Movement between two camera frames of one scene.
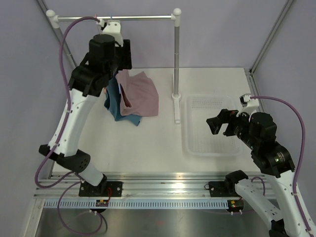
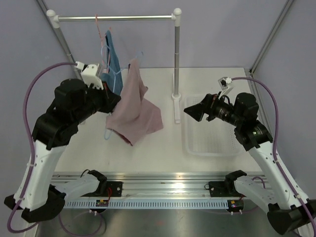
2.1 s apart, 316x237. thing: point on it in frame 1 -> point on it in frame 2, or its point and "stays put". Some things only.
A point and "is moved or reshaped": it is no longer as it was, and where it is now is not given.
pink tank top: x=138 y=95 is moved or reshaped
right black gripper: x=225 y=116 -> x=197 y=111
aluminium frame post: x=273 y=32 stays put
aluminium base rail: x=67 y=184 stays put
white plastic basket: x=198 y=139 stays put
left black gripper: x=123 y=52 -> x=111 y=100
